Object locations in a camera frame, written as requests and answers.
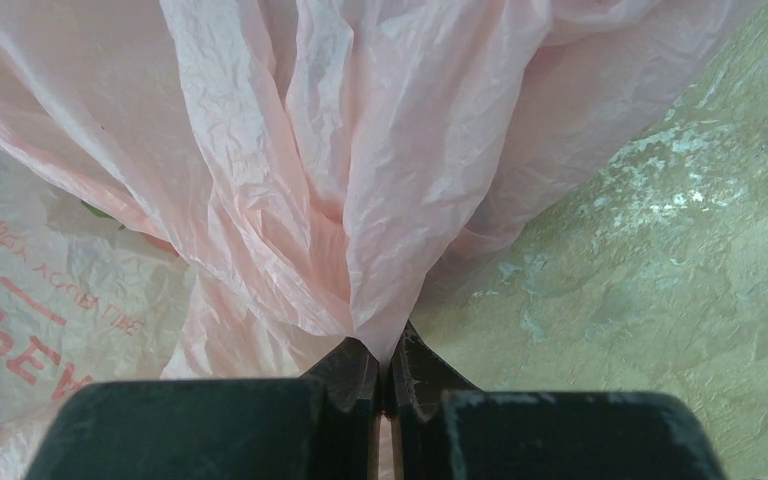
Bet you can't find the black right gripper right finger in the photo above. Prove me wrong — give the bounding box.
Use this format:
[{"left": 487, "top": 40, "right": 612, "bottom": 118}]
[{"left": 385, "top": 325, "right": 725, "bottom": 479}]

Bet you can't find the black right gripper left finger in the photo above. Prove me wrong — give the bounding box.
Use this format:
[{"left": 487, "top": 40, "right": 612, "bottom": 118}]
[{"left": 27, "top": 338, "right": 379, "bottom": 479}]

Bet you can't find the pink plastic bag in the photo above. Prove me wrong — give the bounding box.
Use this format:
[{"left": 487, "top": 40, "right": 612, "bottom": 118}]
[{"left": 0, "top": 0, "right": 763, "bottom": 480}]

